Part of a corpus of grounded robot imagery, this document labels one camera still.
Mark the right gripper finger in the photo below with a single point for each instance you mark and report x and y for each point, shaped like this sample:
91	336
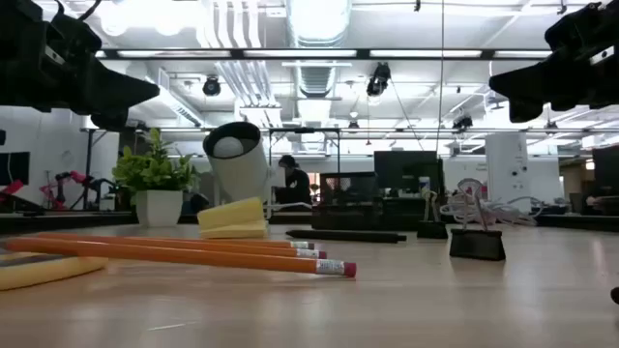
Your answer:
526	111
527	84

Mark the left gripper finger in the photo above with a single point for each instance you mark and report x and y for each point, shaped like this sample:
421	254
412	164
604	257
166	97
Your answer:
121	92
110	122

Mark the large black binder clip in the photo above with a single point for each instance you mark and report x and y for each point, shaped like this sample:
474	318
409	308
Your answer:
476	245

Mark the small black binder clip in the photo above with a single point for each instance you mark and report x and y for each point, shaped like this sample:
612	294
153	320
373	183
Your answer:
432	229

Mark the yellow sticky note pad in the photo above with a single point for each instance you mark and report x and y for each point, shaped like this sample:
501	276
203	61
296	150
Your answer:
232	217

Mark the orange pencil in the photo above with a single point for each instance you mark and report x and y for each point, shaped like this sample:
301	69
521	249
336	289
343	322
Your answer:
169	255
242	248
302	244

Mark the pink and black robot arm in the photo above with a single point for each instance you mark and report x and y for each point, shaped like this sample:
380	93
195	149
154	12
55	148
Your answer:
63	186
9	188

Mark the black mesh desk organizer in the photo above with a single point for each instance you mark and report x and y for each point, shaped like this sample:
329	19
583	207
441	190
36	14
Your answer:
367	212

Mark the white square pillar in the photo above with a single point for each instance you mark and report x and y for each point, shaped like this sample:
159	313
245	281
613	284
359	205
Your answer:
508	169

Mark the black ceiling spotlight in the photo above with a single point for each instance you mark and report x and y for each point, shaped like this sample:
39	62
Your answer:
211	87
462	122
378	79

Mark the green plant in white pot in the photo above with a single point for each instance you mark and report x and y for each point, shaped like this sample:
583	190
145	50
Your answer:
155	169

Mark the black monitor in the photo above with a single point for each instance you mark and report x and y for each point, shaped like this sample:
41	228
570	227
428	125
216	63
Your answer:
406	166
12	168

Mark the black overhead rig beam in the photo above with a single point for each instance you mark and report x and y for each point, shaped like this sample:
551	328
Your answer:
237	53

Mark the person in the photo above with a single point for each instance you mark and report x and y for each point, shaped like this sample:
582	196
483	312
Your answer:
295	186

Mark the small dark object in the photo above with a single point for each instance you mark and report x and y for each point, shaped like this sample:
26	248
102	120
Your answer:
615	295

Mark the black pen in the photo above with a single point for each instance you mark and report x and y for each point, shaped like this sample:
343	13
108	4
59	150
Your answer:
338	236

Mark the black aluminium table frame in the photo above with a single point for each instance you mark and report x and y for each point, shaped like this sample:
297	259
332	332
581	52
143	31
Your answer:
58	220

